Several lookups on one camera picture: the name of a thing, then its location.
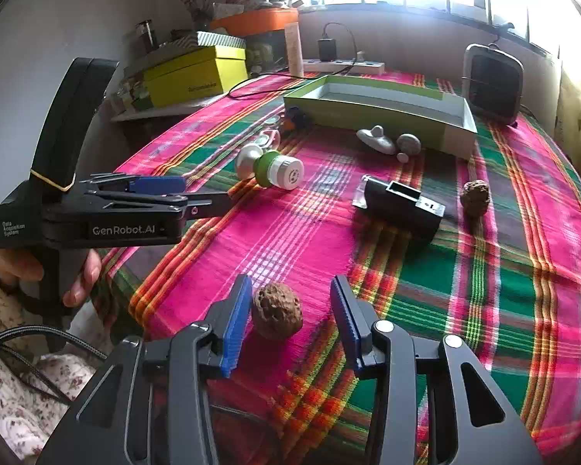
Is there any person's left hand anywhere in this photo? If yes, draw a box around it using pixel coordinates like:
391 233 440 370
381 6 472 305
0 248 102 308

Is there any orange storage box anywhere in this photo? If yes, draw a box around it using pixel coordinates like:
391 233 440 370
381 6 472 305
209 8 301 37

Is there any grey desktop heater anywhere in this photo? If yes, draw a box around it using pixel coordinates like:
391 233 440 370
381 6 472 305
462 43 524 124

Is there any clear storage container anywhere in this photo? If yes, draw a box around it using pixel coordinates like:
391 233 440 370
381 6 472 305
244 29 291 76

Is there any black charger cable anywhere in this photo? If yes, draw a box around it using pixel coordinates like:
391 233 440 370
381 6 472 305
227 22 359 100

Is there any glass jar with dark lid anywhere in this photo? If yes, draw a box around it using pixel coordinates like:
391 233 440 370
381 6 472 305
136 19 158 54

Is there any pale cream tube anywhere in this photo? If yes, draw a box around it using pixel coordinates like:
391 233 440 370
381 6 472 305
285 22 305 78

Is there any green and white massager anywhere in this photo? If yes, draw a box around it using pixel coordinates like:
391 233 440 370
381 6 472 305
235 144 284 189

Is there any person's left forearm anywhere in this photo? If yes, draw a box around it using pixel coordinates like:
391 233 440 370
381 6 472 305
0 232 110 463

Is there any blue knitted toy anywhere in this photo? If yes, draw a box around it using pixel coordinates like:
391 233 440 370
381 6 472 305
280 109 313 131

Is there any green and white box tray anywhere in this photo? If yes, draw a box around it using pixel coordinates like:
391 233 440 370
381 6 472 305
283 74 479 160

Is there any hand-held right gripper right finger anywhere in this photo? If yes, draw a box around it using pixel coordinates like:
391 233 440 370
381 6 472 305
330 275 545 465

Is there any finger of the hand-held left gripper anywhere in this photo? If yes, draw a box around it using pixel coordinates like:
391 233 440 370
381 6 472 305
80 173 188 195
84 191 237 218

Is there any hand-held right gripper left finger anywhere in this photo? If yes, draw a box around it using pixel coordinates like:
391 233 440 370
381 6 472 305
36 275 253 465

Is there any round pitted brown walnut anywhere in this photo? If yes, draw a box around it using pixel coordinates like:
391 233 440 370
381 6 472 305
251 282 305 337

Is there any white shelf board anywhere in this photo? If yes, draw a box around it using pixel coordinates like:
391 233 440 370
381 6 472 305
111 92 233 122

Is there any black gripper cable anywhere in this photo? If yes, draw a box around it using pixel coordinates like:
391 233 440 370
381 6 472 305
0 232 107 408

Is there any white power strip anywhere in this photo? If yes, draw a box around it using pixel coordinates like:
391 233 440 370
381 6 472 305
303 58 385 76

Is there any yellow cardboard box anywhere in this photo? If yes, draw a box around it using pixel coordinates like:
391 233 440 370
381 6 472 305
143 45 249 109

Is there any white mushroom shaped hook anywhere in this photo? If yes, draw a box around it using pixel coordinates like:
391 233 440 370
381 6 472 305
395 133 423 162

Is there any white panda face hook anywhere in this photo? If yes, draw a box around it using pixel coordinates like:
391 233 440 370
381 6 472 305
356 125 399 156

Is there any lumpy wrinkled brown walnut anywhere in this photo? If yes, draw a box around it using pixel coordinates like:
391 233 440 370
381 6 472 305
460 180 492 217

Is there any striped box lid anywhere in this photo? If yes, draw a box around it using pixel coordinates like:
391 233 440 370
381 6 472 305
126 30 248 76

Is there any black rectangular device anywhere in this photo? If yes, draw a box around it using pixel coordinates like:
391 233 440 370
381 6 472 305
352 174 446 243

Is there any white round cap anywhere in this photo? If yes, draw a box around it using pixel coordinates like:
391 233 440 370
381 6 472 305
271 155 305 191

